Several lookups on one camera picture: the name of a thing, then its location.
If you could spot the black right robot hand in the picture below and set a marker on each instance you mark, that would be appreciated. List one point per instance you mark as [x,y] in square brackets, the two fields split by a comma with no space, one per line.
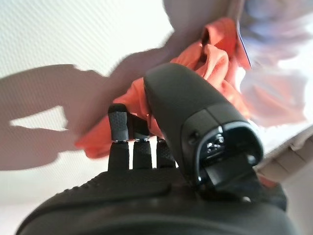
[185,110]

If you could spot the orange garment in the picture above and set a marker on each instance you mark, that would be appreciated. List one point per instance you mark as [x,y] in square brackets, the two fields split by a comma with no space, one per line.
[217,56]

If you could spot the beige bed frame base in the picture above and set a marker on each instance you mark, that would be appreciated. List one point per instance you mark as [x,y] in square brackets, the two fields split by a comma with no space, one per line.
[288,156]

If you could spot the white garment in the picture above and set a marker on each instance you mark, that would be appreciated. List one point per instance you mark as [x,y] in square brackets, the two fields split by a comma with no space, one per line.
[276,73]

